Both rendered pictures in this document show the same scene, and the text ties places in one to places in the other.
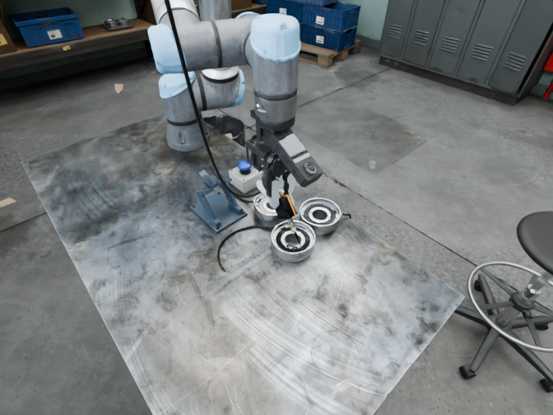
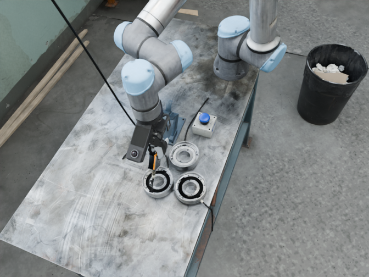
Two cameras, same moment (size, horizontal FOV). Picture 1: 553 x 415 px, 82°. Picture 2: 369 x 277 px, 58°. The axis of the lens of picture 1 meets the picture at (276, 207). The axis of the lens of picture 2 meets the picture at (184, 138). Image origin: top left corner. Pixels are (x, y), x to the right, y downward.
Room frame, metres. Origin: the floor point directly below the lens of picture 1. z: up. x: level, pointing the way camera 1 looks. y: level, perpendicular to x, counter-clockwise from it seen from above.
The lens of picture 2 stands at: (0.42, -0.55, 1.80)
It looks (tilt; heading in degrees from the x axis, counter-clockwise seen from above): 56 degrees down; 69
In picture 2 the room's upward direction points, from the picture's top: 7 degrees counter-clockwise
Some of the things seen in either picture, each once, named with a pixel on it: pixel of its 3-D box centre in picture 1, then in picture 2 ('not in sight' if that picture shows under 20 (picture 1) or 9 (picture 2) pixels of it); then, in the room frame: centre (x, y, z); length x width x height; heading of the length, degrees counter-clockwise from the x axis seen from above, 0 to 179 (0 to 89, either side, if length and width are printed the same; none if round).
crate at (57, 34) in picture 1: (48, 27); not in sight; (3.48, 2.22, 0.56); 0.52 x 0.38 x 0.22; 129
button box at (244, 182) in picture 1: (244, 176); (205, 123); (0.76, 0.09, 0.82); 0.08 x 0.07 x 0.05; 42
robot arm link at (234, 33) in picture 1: (247, 41); (165, 60); (0.63, 0.05, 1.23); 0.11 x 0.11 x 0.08; 20
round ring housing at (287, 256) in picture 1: (292, 241); (158, 182); (0.51, -0.04, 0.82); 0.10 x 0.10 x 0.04
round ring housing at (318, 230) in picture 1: (319, 216); (190, 188); (0.59, -0.11, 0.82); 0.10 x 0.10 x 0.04
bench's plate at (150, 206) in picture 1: (197, 216); (158, 121); (0.62, 0.22, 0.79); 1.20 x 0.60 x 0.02; 42
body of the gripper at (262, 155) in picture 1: (272, 142); (151, 123); (0.54, 0.01, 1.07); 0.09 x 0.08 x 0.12; 43
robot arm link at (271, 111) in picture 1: (274, 104); (145, 106); (0.54, 0.00, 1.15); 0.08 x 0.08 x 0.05
